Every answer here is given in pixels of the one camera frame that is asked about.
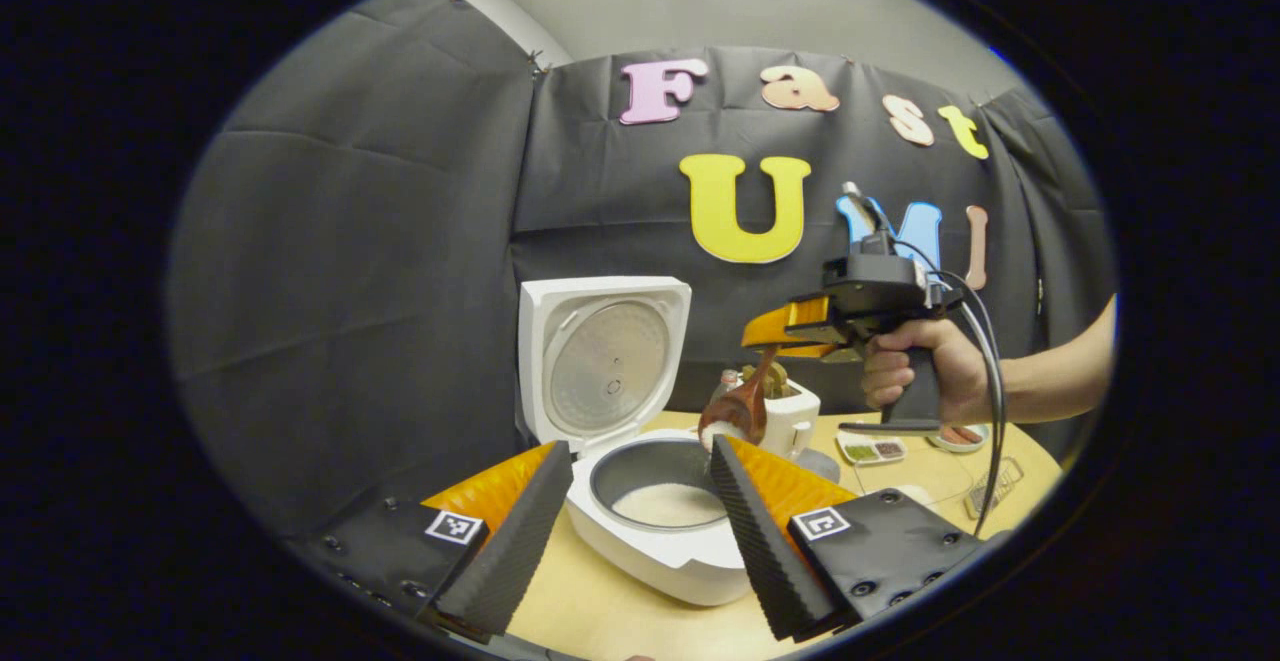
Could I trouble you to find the white rice cooker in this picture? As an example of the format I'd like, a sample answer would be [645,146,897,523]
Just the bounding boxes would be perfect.
[517,275,763,608]

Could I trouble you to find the brown bread slice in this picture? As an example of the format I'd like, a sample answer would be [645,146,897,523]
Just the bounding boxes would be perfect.
[742,361,793,400]

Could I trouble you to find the black cable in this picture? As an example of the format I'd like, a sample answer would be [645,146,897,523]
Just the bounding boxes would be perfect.
[885,239,1006,539]

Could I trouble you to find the pale green plate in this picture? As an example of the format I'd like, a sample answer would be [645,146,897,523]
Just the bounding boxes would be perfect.
[928,424,991,455]

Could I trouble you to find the white toaster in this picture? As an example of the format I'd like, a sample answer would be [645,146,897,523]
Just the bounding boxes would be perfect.
[760,379,823,460]

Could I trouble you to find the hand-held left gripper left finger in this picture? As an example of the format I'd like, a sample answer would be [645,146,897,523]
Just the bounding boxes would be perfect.
[290,439,576,642]

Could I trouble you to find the black backdrop cloth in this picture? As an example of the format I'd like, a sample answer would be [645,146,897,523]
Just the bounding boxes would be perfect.
[165,0,1116,542]

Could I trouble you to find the wire chopstick holder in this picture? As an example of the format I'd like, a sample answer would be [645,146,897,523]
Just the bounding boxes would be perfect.
[965,456,1025,521]

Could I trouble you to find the brown wooden spoon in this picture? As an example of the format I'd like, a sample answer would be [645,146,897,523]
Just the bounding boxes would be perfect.
[698,346,783,452]

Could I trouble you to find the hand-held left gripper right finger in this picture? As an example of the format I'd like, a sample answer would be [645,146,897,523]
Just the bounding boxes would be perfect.
[710,434,986,642]

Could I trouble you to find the white divided dish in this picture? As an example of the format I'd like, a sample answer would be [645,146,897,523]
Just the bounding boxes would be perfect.
[836,435,909,466]

